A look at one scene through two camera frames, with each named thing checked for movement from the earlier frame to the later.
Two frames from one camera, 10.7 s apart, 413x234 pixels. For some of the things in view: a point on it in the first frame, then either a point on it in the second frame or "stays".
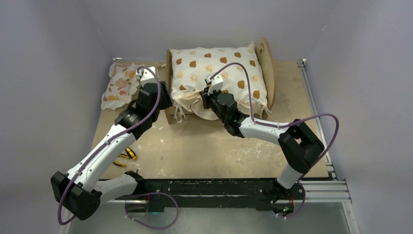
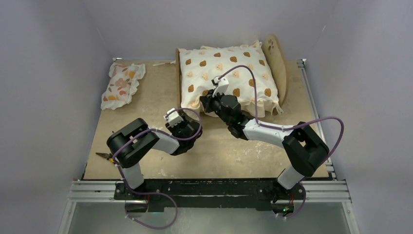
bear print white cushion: [239, 67] stays
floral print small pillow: [122, 86] stays
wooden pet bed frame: [267, 58] to [276, 56]
